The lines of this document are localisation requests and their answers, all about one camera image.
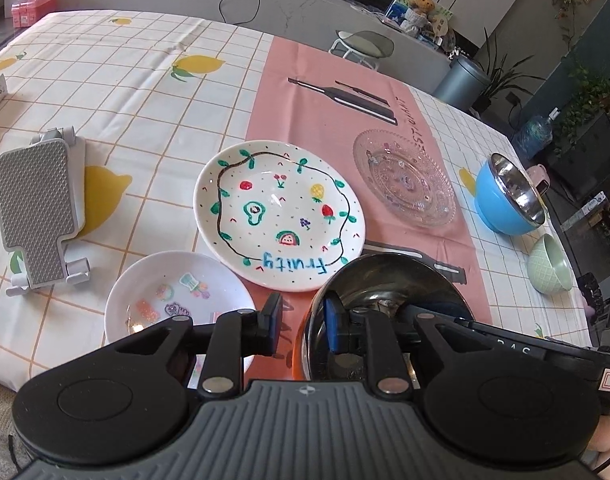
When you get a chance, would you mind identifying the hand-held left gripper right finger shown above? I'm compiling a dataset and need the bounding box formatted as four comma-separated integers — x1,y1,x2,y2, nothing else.
322,292,492,397

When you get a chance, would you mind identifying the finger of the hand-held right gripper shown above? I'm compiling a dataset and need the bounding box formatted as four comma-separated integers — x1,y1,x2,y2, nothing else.
397,300,473,322

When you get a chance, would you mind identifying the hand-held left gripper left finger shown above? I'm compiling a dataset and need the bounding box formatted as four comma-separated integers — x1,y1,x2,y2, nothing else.
105,292,286,397

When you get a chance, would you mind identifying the light green bowl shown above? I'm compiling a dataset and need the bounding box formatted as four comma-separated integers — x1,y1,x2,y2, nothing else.
528,234,573,292

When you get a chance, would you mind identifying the small white plate with stickers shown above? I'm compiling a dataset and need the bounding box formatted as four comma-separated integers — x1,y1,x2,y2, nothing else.
105,251,258,376

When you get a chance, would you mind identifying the white plate with fruit drawings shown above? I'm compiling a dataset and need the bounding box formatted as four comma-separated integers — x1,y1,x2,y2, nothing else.
193,140,367,290

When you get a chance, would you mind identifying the blue bowl with steel inside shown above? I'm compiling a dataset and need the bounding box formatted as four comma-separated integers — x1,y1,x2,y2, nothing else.
474,152,548,236

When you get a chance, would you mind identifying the clear glass plate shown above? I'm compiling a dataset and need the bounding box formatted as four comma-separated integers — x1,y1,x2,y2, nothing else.
353,129,457,228

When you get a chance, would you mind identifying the person's right hand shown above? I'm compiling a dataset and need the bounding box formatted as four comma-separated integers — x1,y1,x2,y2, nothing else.
585,405,610,476

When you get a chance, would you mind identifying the small pink heater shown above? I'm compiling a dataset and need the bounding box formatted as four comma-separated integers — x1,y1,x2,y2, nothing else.
528,164,551,196

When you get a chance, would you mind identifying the white carton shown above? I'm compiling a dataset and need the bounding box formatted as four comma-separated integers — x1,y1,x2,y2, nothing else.
580,191,608,218

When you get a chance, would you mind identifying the dark cabinet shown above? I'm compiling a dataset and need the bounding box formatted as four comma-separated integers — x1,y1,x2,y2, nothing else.
545,110,610,201

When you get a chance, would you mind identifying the blue water bottle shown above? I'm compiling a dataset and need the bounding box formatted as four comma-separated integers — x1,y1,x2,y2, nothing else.
520,107,558,156

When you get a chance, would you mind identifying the pink bottle print cloth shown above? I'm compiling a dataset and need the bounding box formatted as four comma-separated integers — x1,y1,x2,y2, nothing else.
245,35,493,376

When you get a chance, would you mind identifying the grey round trash can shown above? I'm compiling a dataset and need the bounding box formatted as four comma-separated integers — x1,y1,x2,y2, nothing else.
432,55,491,111

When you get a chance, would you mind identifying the long-leaf potted plant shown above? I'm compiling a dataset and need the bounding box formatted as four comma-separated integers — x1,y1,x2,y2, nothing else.
478,27,546,111

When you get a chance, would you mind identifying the lemon print checked tablecloth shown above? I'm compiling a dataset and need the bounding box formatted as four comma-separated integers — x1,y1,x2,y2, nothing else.
0,10,601,391

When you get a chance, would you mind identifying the leafy green plant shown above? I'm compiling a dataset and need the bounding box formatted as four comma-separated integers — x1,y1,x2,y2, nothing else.
555,60,610,156

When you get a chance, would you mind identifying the grey and white stand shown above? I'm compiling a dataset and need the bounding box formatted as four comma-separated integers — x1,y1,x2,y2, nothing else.
0,129,92,297

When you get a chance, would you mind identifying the white stool with grey seat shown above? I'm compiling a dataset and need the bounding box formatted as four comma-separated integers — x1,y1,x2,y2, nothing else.
329,30,395,71

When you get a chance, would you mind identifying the colourful picture book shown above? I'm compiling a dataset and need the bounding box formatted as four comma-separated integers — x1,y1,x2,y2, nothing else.
385,0,455,33

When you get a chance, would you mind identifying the climbing vine plant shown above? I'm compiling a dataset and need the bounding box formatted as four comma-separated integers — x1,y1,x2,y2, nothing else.
545,0,583,51

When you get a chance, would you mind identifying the pink storage box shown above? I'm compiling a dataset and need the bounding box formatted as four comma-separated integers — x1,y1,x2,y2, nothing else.
11,0,44,28

